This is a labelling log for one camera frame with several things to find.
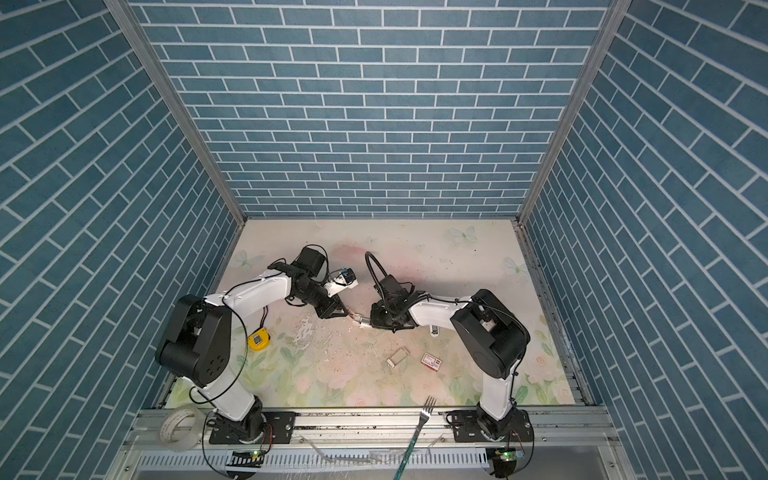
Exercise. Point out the yellow small object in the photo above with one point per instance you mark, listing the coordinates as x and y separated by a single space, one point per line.
259 340

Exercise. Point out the clear tape roll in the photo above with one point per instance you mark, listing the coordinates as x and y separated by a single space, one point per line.
182 429

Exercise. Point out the green handled fork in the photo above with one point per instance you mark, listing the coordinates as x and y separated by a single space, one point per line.
424 416

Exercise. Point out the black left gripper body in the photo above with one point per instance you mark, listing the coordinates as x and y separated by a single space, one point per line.
317 296

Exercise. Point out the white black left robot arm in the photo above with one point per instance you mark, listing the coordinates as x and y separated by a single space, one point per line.
206 338

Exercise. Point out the aluminium corner post right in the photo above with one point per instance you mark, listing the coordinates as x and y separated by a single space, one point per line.
596 55

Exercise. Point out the white staple box tray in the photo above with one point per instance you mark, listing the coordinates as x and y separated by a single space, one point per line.
397 357

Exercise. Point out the aluminium corner post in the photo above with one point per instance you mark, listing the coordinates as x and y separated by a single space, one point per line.
129 25
596 55

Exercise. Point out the red white staple box sleeve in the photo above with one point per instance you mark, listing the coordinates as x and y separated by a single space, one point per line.
431 362

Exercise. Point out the aluminium corner post left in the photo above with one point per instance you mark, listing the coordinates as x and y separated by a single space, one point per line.
129 25

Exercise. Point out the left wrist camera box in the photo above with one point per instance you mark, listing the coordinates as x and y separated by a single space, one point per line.
340 280

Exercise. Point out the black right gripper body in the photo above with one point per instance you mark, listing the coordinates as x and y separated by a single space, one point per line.
384 317

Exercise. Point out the aluminium front rail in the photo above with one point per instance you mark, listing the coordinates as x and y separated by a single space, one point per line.
392 427

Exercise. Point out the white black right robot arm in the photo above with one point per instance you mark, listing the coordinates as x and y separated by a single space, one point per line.
494 337

